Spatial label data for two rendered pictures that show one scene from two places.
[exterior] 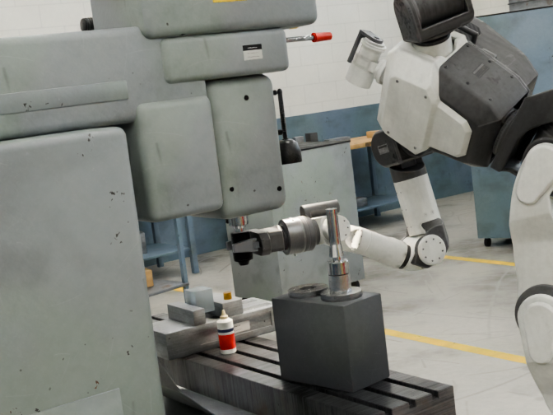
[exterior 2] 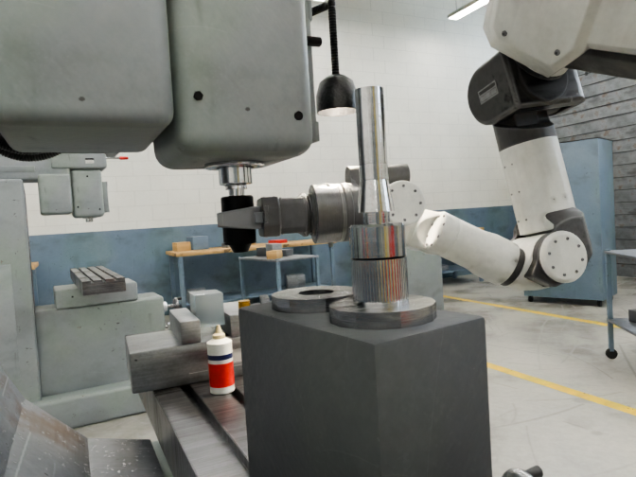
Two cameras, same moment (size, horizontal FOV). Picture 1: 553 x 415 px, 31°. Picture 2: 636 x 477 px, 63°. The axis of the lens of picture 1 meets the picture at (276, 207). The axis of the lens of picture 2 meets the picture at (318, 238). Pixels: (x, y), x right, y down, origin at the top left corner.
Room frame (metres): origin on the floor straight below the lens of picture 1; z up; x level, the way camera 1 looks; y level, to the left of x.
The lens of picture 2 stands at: (1.68, -0.13, 1.23)
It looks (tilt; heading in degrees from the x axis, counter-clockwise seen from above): 3 degrees down; 9
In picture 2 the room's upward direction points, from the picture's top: 4 degrees counter-clockwise
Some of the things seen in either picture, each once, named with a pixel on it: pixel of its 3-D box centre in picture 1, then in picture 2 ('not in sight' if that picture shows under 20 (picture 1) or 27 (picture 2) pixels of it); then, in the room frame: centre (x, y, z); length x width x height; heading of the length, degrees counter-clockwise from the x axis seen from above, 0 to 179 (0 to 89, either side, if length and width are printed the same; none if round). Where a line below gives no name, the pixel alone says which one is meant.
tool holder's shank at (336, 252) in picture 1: (334, 235); (372, 156); (2.11, -0.11, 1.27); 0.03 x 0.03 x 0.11
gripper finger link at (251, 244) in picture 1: (245, 246); (239, 219); (2.37, 0.08, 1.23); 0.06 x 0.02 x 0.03; 109
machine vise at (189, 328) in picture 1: (212, 319); (224, 337); (2.61, 0.20, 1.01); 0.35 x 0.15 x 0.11; 122
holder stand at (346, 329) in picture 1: (329, 333); (352, 402); (2.15, -0.08, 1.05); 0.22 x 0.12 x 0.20; 43
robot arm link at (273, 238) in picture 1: (276, 240); (300, 216); (2.43, 0.01, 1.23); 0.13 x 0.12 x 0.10; 19
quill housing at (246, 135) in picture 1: (226, 146); (223, 50); (2.39, 0.10, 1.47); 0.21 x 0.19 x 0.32; 34
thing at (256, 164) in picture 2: not in sight; (234, 165); (2.40, 0.09, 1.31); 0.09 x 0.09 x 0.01
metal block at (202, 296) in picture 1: (199, 300); (206, 308); (2.60, 0.23, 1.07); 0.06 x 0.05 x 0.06; 32
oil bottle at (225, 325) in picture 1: (225, 331); (220, 358); (2.47, 0.16, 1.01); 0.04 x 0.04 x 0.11
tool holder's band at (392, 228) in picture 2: (337, 263); (377, 229); (2.11, -0.11, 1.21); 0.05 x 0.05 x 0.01
